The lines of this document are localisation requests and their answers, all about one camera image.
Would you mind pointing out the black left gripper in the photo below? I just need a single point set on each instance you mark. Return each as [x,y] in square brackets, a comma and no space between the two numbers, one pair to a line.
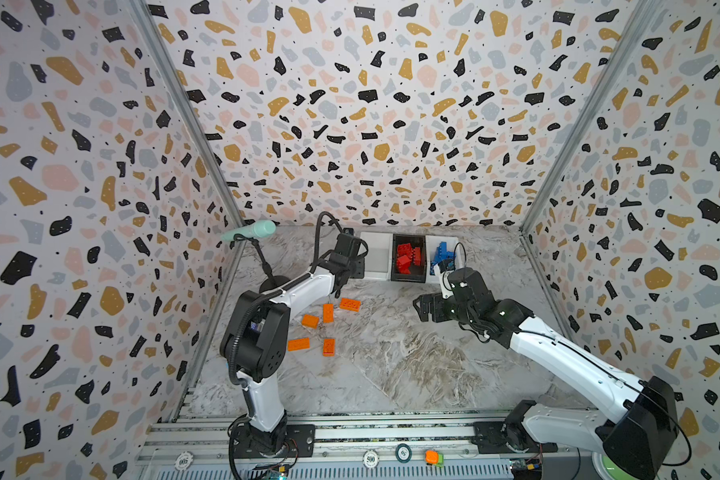
[361,272]

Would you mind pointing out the white left bin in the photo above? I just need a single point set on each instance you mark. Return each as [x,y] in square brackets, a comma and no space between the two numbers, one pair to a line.
[378,262]

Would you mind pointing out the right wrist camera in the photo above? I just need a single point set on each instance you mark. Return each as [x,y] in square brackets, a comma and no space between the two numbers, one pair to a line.
[443,282]

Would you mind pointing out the white right bin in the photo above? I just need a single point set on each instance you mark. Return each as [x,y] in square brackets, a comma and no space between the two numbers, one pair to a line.
[457,257]

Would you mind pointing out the aluminium rail base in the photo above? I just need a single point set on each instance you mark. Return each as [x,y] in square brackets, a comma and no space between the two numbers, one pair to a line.
[386,445]

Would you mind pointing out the blue lego brick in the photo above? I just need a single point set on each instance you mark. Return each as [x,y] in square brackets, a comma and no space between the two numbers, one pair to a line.
[442,252]
[438,266]

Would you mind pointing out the orange small cube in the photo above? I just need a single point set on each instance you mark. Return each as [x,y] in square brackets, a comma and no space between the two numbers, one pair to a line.
[434,458]

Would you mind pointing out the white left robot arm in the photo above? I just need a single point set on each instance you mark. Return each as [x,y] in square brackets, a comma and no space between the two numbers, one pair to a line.
[256,338]

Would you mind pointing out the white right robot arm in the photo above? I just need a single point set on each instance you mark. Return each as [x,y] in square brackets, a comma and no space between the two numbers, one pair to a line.
[633,422]

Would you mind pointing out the green round button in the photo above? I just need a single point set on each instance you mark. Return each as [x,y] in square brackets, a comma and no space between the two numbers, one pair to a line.
[607,469]

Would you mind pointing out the black middle bin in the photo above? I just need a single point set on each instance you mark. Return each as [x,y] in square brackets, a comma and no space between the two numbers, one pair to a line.
[417,273]

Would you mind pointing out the white bin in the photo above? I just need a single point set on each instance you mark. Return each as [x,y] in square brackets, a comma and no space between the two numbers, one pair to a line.
[378,262]
[457,257]

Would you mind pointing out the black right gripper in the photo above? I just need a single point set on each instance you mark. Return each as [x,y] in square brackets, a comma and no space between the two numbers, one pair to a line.
[442,306]

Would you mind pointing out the orange lego brick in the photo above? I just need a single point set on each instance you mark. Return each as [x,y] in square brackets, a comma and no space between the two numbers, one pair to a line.
[298,344]
[310,321]
[350,304]
[328,349]
[328,313]

